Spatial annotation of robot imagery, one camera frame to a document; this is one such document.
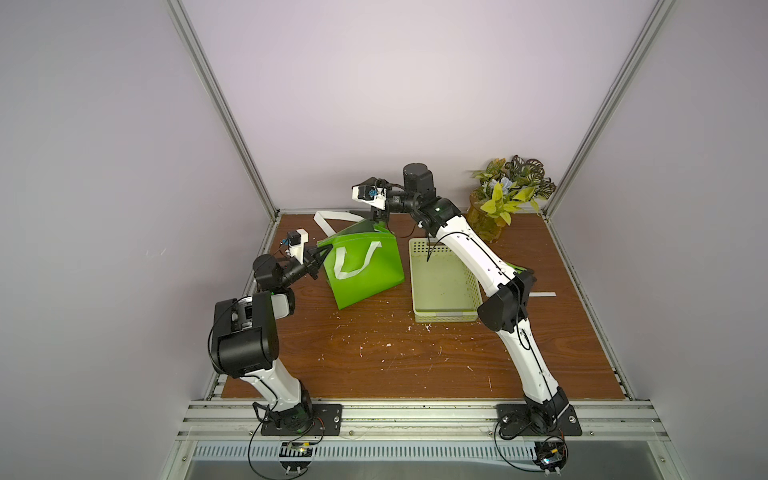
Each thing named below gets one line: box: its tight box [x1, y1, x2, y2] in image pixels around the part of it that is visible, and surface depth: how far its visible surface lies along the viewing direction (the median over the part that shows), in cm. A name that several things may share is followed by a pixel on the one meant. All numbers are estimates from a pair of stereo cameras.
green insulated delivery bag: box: [313, 211, 405, 310], surface depth 89 cm
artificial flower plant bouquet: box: [470, 155, 556, 225], surface depth 96 cm
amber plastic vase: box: [467, 189, 504, 244], surface depth 112 cm
